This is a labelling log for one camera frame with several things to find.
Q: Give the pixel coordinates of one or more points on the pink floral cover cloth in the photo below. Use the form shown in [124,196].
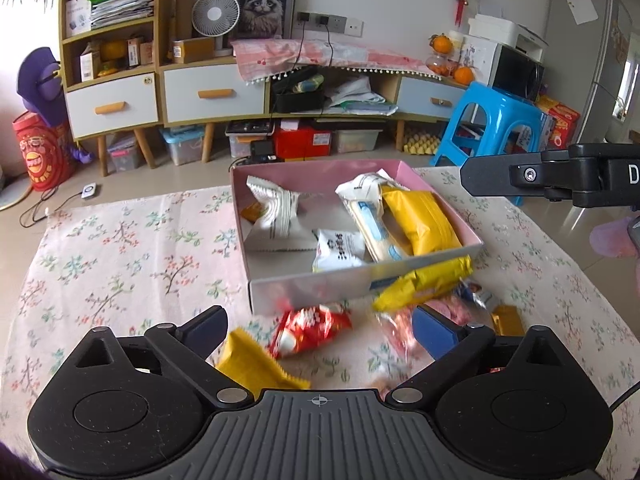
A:
[270,52]

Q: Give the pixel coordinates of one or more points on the small cardboard box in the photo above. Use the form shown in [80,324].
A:
[192,50]

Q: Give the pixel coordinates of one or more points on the clear bin blue lid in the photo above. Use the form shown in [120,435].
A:
[182,147]

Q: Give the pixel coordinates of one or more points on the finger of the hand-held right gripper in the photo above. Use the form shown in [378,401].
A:
[490,175]

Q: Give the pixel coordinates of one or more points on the pink rice crisp packet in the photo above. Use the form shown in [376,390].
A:
[395,327]

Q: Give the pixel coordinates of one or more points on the plain orange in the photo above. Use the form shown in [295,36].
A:
[463,76]

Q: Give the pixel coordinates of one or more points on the red round gift box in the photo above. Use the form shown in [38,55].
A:
[40,160]

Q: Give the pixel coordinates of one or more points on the purple plush toy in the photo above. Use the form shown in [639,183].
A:
[37,85]

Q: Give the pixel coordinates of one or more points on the yellow-edged orange print packet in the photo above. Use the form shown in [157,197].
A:
[252,212]

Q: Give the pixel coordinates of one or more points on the white printer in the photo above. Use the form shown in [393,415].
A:
[495,27]

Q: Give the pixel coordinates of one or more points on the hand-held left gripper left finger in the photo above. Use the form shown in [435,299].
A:
[205,330]

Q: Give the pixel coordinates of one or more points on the bright yellow snack packet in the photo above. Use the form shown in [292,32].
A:
[420,220]

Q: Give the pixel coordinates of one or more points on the white box dark lid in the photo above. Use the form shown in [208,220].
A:
[250,127]

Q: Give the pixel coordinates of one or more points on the red white snack packet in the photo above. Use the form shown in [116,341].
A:
[310,327]

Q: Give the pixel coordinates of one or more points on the framed cat picture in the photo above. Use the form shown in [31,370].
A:
[262,5]

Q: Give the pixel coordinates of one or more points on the white printed carton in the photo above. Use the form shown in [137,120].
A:
[477,60]

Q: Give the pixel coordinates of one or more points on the wooden media stand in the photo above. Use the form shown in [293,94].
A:
[400,132]

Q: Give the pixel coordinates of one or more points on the pile of folded cloths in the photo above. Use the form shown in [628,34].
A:
[360,95]

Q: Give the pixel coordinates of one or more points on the grey wall socket strip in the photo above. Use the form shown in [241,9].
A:
[337,23]

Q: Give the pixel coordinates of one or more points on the colourful cardboard box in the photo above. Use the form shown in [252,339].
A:
[560,120]

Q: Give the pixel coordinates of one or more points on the stack of papers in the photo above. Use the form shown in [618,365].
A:
[125,10]

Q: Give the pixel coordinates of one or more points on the pink cardboard box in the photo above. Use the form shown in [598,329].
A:
[320,285]

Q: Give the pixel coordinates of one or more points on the white paper note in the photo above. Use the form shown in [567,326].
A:
[580,4]

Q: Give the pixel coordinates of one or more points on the white wall socket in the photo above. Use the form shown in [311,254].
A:
[355,27]

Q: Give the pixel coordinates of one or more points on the small white floor device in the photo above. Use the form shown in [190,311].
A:
[89,191]

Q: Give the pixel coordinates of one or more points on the clear bin white lid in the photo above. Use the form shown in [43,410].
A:
[357,142]

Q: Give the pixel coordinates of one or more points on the white microwave oven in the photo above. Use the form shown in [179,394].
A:
[515,75]

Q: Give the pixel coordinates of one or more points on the white round base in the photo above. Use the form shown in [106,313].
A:
[12,195]

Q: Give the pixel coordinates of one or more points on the grey refrigerator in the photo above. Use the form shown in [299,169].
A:
[600,75]

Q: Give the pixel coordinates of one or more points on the light blue drawer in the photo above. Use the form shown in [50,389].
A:
[415,95]

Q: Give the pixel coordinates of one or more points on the red cardboard box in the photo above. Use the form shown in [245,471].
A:
[300,144]

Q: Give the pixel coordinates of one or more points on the person's fuzzy clothing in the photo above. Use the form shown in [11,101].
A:
[610,240]

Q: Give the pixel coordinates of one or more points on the small white snack packet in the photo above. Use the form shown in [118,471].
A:
[337,247]

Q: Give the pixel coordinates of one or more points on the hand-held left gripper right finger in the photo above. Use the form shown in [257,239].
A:
[435,332]

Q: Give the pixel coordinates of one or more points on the tall wooden shelf cabinet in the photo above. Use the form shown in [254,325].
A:
[165,20]

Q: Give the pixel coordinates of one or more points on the large yellow biscuit packet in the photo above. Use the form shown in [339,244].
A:
[425,280]

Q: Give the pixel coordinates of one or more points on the white brown small box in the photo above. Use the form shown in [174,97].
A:
[90,65]

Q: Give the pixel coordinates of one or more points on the low wooden drawer cabinet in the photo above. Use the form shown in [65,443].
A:
[208,140]

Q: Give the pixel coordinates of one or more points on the white carton on shelf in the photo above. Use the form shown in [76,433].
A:
[77,15]

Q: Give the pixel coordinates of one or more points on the yellow egg tray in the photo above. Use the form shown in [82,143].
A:
[422,145]

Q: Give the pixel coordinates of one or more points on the blue plastic stool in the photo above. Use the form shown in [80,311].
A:
[495,100]

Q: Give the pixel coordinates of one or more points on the clear storage bin pink contents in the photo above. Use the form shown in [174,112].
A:
[125,157]

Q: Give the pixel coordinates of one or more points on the mustard yellow bar packet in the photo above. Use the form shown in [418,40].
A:
[250,365]

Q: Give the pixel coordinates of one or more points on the white desk fan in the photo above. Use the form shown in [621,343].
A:
[216,12]

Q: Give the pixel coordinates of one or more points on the orange with leaves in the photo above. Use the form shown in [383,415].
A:
[442,45]

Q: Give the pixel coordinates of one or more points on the black bag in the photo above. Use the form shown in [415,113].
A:
[295,100]

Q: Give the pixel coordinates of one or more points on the long white blue bread packet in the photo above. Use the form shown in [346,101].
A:
[370,215]

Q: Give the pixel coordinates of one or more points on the gold snack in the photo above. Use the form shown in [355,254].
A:
[507,320]

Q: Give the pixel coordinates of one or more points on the white pyramid snack packet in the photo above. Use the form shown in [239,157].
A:
[272,200]

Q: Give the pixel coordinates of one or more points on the jar of small oranges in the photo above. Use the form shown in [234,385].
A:
[440,66]

